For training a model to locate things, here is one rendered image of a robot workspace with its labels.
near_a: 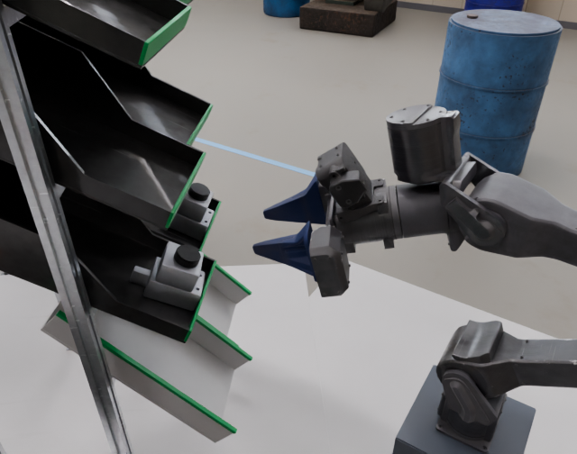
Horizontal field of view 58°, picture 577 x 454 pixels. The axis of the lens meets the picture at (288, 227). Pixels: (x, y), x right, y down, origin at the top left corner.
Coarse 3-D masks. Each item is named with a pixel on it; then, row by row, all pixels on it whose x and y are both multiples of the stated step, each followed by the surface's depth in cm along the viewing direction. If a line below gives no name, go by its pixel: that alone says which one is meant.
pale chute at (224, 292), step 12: (216, 264) 90; (216, 276) 91; (228, 276) 91; (216, 288) 93; (228, 288) 93; (240, 288) 92; (204, 300) 89; (216, 300) 91; (228, 300) 94; (240, 300) 94; (204, 312) 87; (216, 312) 90; (228, 312) 92; (216, 324) 88; (228, 324) 90
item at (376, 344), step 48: (384, 288) 118; (336, 336) 106; (384, 336) 106; (432, 336) 106; (528, 336) 106; (336, 384) 96; (384, 384) 96; (336, 432) 88; (384, 432) 88; (576, 432) 88
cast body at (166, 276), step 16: (176, 256) 61; (192, 256) 61; (144, 272) 63; (160, 272) 60; (176, 272) 60; (192, 272) 61; (160, 288) 62; (176, 288) 62; (192, 288) 62; (176, 304) 63; (192, 304) 63
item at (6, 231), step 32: (0, 160) 60; (0, 192) 64; (64, 192) 66; (0, 224) 53; (32, 224) 64; (96, 224) 68; (128, 224) 68; (0, 256) 56; (32, 256) 55; (96, 256) 64; (128, 256) 66; (160, 256) 69; (96, 288) 57; (128, 288) 63; (128, 320) 59; (160, 320) 59; (192, 320) 61
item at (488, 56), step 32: (448, 32) 306; (480, 32) 283; (512, 32) 278; (544, 32) 279; (448, 64) 309; (480, 64) 291; (512, 64) 285; (544, 64) 290; (448, 96) 315; (480, 96) 299; (512, 96) 295; (480, 128) 309; (512, 128) 307; (512, 160) 321
